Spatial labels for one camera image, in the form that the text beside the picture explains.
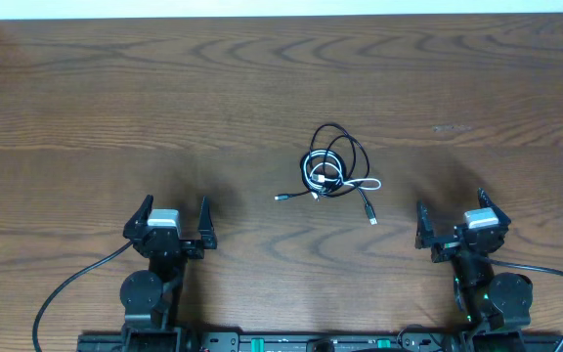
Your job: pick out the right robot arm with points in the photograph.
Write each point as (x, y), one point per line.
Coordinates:
(493, 303)

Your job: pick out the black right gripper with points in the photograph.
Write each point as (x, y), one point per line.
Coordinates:
(445, 248)

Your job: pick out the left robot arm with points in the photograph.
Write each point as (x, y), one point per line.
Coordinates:
(151, 297)

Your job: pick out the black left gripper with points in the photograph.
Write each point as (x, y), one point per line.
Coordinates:
(165, 242)

